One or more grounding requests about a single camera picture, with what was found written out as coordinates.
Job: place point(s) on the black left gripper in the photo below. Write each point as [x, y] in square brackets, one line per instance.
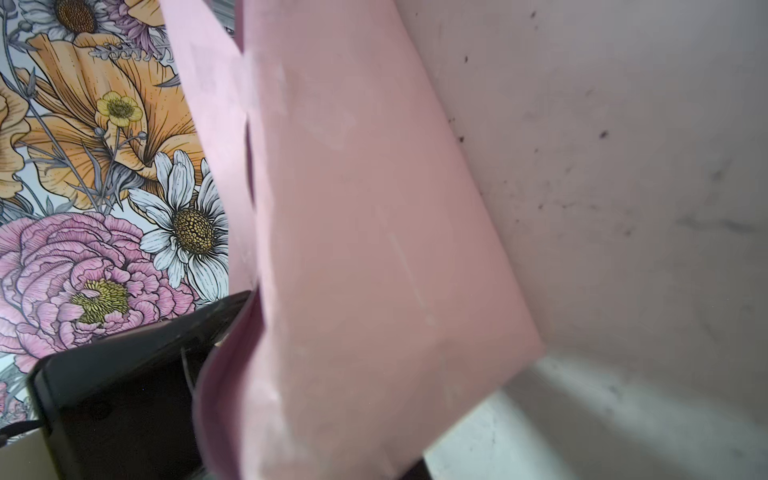
[121, 407]

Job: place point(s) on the purple wrapping paper sheet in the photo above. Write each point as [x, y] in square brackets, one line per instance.
[382, 305]

